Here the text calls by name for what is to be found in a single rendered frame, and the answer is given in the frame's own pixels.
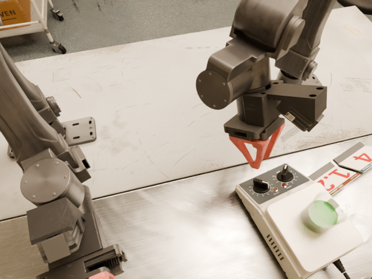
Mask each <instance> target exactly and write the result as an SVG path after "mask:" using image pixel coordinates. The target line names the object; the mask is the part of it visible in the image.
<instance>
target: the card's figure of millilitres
mask: <svg viewBox="0 0 372 279"><path fill-rule="evenodd" d="M354 174H355V173H353V172H350V171H348V170H344V169H341V168H338V167H336V168H335V169H334V170H332V171H331V172H329V173H328V174H326V175H325V176H324V177H322V178H321V179H319V180H318V181H316V183H321V184H322V185H323V186H324V187H325V188H326V189H335V188H336V187H337V186H339V185H340V184H342V183H343V182H345V181H346V180H347V179H349V178H350V177H351V176H353V175H354Z"/></svg>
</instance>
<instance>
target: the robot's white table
mask: <svg viewBox="0 0 372 279"><path fill-rule="evenodd" d="M230 31H231V27H225V28H219V29H212V30H206V31H203V32H195V33H189V34H182V35H176V36H172V37H165V38H159V39H152V40H146V41H142V42H135V43H129V44H122V45H116V46H110V47H105V48H99V49H93V50H87V51H80V52H76V53H70V54H63V55H57V56H50V57H46V58H40V59H33V60H27V61H20V62H16V63H15V65H16V66H17V68H18V69H19V71H20V72H21V73H22V74H23V75H24V76H25V77H26V78H27V79H28V80H29V81H30V82H32V83H33V84H34V85H38V86H39V88H40V89H41V91H42V93H43V94H44V96H45V97H51V96H53V97H54V99H55V100H56V103H57V104H58V105H59V107H60V109H61V112H60V115H61V116H59V117H57V118H58V120H59V121H60V122H66V121H71V120H77V119H81V118H86V117H93V118H94V120H95V125H96V137H97V139H96V141H94V142H90V143H85V144H80V145H79V147H80V148H81V150H82V152H83V154H84V156H85V157H86V159H87V161H88V163H89V165H90V167H91V168H89V169H87V170H88V171H89V173H90V175H91V178H90V179H88V180H87V181H85V182H83V183H82V184H83V185H87V186H88V187H89V189H90V193H91V197H92V200H94V199H98V198H103V197H107V196H111V195H115V194H120V193H124V192H129V191H132V190H137V189H141V188H146V187H150V186H154V185H158V184H163V183H167V182H172V181H175V180H180V179H184V178H189V177H193V176H196V175H201V174H205V173H210V172H214V171H219V170H222V169H227V168H231V167H236V166H240V165H244V164H248V161H247V160H246V158H245V157H244V155H243V154H242V153H241V152H240V151H239V150H238V148H237V147H236V146H235V145H234V144H233V143H232V142H231V141H230V140H229V134H228V133H225V132H224V123H226V122H227V121H228V120H229V119H231V118H232V117H234V116H235V115H236V114H237V104H236V100H235V101H233V102H232V103H231V104H229V105H228V106H227V107H226V108H224V109H222V110H214V109H212V108H209V107H207V106H206V105H205V104H204V103H203V102H202V101H201V99H200V98H199V96H198V94H197V90H196V85H195V83H196V79H197V77H198V75H199V74H200V73H201V72H202V71H204V70H205V69H206V65H207V62H208V59H209V57H210V56H211V55H212V54H213V53H215V52H217V51H219V50H220V49H222V48H224V47H225V45H226V42H227V41H229V40H231V39H233V38H231V37H229V34H230ZM319 48H320V50H319V52H318V54H317V56H316V58H315V60H314V61H315V62H316V63H318V66H317V68H316V70H315V71H314V73H313V74H315V75H316V77H317V78H318V80H319V81H320V82H321V84H322V85H323V86H327V108H326V109H325V110H324V112H323V113H322V114H324V117H323V118H322V119H321V120H320V122H319V123H318V124H317V125H316V126H315V127H314V128H313V129H312V130H311V131H310V132H308V131H306V132H303V131H301V130H300V129H299V128H298V127H297V126H295V125H294V124H293V123H292V122H290V121H289V120H288V119H286V118H285V117H284V116H283V115H281V114H280V115H279V117H282V118H284V119H285V126H284V128H283V130H282V132H281V134H280V136H279V138H278V140H277V142H276V144H275V146H274V148H273V150H272V152H271V154H270V156H269V159H270V158H274V157H279V156H284V155H287V154H291V153H296V152H300V151H305V150H308V149H312V148H317V147H321V146H326V145H329V144H334V143H338V142H343V141H347V140H352V139H355V138H360V137H364V136H369V135H372V22H371V21H370V20H369V19H368V18H367V17H366V16H365V15H364V14H363V13H362V12H361V11H360V10H359V9H358V8H357V7H356V6H351V7H344V8H338V9H332V11H331V13H330V15H329V17H328V19H327V22H326V24H325V26H324V29H323V32H322V36H321V43H320V45H319ZM7 152H8V142H7V141H6V139H5V137H4V136H3V135H2V133H1V132H0V221H4V220H8V219H13V218H17V217H21V216H25V215H27V212H26V211H28V210H31V209H34V208H37V206H35V205H34V204H33V203H31V202H30V201H29V200H27V199H26V198H25V197H24V196H23V194H22V192H21V190H20V182H21V179H22V176H23V171H22V169H21V167H20V166H19V165H18V164H17V163H16V160H15V158H10V157H9V156H8V155H7Z"/></svg>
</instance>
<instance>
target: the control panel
mask: <svg viewBox="0 0 372 279"><path fill-rule="evenodd" d="M285 165H287V166H288V171H289V172H291V173H292V174H293V179H292V180H291V181H289V182H281V181H279V180H278V179H277V174H278V173H279V172H281V171H282V170H283V167H284V166H285ZM254 178H257V179H260V180H264V181H266V182H268V184H269V186H270V190H269V191H268V192H266V193H257V192H255V191H254V190H253V186H254V183H253V179H254ZM254 178H252V179H249V180H247V181H245V182H243V183H241V184H239V186H240V187H242V189H243V190H244V191H245V192H247V194H248V195H249V196H250V197H252V198H253V200H254V201H255V202H257V203H258V205H260V204H262V203H264V202H266V201H268V200H271V199H273V198H275V197H277V196H279V195H281V194H283V193H285V192H287V191H289V190H291V189H293V188H295V187H297V186H299V185H302V184H304V183H306V182H308V181H310V180H309V179H308V178H306V177H305V176H304V175H302V174H301V173H299V172H298V171H296V170H295V169H293V168H292V167H290V166H289V165H288V164H286V163H285V164H283V165H280V166H278V167H276V168H274V169H272V170H269V171H267V172H265V173H262V174H260V175H258V176H256V177H254ZM282 184H286V186H285V187H283V186H282ZM274 188H277V190H273V189H274Z"/></svg>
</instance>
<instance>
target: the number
mask: <svg viewBox="0 0 372 279"><path fill-rule="evenodd" d="M371 162H372V147H365V148H364V149H362V150H361V151H360V152H358V153H357V154H355V155H354V156H352V157H351V158H349V159H348V160H347V161H345V162H344V163H342V164H343V165H346V166H350V167H353V168H357V169H360V170H361V169H363V168H364V167H365V166H367V165H368V164H369V163H371Z"/></svg>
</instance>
